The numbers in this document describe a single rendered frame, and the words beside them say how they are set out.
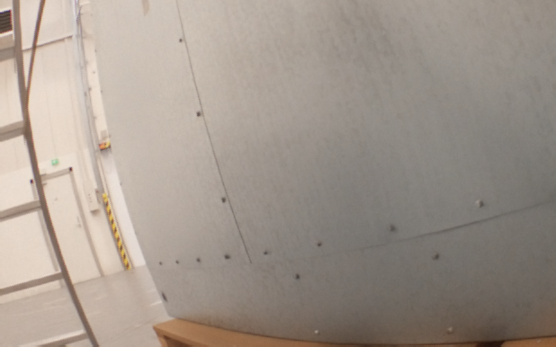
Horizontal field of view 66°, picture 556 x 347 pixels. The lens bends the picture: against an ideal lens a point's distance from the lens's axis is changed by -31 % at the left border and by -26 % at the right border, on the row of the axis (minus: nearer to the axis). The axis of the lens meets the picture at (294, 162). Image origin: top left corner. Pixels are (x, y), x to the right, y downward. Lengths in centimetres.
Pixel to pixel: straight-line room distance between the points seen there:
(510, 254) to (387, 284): 25
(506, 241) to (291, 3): 46
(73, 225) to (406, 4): 948
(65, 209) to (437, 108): 949
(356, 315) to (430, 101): 38
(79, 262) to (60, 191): 139
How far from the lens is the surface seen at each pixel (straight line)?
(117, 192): 1035
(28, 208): 143
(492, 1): 55
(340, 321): 91
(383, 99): 69
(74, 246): 989
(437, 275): 70
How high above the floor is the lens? 44
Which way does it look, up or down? 3 degrees up
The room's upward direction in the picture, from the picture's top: 18 degrees counter-clockwise
